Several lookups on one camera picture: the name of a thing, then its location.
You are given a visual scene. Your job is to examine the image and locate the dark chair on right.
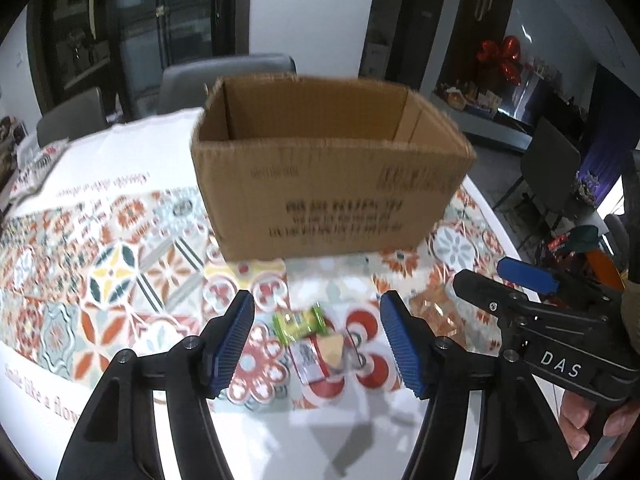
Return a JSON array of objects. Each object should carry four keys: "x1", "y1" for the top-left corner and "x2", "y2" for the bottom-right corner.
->
[{"x1": 492, "y1": 118, "x2": 582, "y2": 231}]

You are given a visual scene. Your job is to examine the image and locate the white patterned snack bag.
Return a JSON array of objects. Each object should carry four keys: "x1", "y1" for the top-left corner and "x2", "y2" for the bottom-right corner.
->
[{"x1": 9, "y1": 139, "x2": 70, "y2": 203}]

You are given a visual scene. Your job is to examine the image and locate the person's right hand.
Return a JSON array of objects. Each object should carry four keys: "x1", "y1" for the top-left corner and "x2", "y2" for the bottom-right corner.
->
[{"x1": 557, "y1": 391, "x2": 640, "y2": 460}]

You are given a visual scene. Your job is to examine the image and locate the white low cabinet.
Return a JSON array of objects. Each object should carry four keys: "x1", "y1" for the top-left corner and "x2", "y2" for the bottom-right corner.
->
[{"x1": 430, "y1": 93, "x2": 532, "y2": 153}]

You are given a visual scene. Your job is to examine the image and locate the patterned tile tablecloth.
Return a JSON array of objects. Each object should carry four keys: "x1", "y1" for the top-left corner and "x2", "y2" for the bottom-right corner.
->
[{"x1": 1, "y1": 110, "x2": 516, "y2": 479}]

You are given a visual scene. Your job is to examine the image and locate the yellow wedge snack packet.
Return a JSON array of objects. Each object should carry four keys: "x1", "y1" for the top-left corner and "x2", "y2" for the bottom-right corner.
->
[{"x1": 317, "y1": 333, "x2": 345, "y2": 370}]

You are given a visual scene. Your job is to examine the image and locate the glass sliding door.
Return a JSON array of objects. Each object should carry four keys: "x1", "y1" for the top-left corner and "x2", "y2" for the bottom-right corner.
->
[{"x1": 107, "y1": 0, "x2": 250, "y2": 118}]

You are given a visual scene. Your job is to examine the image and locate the grey chair on left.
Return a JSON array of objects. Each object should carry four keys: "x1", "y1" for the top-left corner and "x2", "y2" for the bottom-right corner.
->
[{"x1": 37, "y1": 87, "x2": 108, "y2": 148}]

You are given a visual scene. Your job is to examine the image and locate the brown cardboard box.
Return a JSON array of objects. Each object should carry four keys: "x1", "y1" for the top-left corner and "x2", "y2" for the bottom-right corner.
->
[{"x1": 191, "y1": 74, "x2": 475, "y2": 261}]

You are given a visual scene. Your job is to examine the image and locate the red foil balloons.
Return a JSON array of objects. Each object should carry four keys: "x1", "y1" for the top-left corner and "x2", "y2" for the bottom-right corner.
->
[{"x1": 476, "y1": 35, "x2": 522, "y2": 86}]

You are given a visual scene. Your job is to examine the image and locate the brown translucent snack bag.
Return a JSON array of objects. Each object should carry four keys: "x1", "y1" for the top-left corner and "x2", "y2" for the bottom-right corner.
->
[{"x1": 409, "y1": 286, "x2": 466, "y2": 348}]

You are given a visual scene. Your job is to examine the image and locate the red white snack packet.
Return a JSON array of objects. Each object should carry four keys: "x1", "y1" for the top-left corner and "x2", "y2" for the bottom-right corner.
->
[{"x1": 288, "y1": 337, "x2": 330, "y2": 386}]

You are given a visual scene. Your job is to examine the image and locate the grey chair near box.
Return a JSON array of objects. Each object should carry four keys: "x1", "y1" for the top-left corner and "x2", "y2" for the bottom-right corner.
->
[{"x1": 155, "y1": 52, "x2": 298, "y2": 116}]

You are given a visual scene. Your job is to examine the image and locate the light green snack packet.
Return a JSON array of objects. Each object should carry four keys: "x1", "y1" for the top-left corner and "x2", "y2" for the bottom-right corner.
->
[{"x1": 272, "y1": 304, "x2": 329, "y2": 346}]

